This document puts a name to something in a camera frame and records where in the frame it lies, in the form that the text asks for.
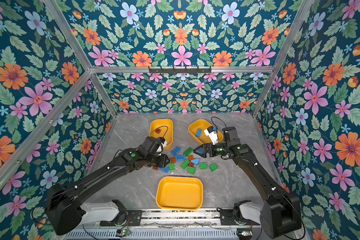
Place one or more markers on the black hook rail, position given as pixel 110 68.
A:
pixel 179 70

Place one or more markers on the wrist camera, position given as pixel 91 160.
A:
pixel 159 144
pixel 212 133

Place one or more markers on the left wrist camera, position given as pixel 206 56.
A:
pixel 159 144

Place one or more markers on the blue long brick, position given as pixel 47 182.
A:
pixel 176 151
pixel 165 169
pixel 180 158

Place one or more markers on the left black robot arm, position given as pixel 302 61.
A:
pixel 66 207

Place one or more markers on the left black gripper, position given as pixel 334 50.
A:
pixel 165 161

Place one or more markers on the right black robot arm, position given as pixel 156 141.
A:
pixel 280 212

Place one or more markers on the yellow bin back left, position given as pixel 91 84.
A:
pixel 167 131

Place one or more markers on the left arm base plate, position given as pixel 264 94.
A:
pixel 125 218

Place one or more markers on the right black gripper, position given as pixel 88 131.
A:
pixel 210 147

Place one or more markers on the green small brick lower left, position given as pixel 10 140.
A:
pixel 172 167

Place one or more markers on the yellow bin front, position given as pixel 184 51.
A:
pixel 180 193

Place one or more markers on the green brick bottom centre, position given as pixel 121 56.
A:
pixel 191 170

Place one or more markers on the yellow bin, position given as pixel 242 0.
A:
pixel 167 131
pixel 180 193
pixel 200 124

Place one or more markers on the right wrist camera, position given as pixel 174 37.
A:
pixel 212 133

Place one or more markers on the green long brick upper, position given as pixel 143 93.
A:
pixel 188 152

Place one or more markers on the green cube brick far right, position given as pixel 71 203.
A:
pixel 213 167

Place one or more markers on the green long brick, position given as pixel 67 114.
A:
pixel 185 164
pixel 188 152

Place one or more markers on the yellow bin back right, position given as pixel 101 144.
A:
pixel 200 124

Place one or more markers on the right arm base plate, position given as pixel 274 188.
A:
pixel 229 217

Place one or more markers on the green long brick centre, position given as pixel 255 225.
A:
pixel 185 164

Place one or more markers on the light blue slope brick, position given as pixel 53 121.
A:
pixel 195 162

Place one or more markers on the green cube brick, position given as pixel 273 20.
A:
pixel 213 167
pixel 203 166

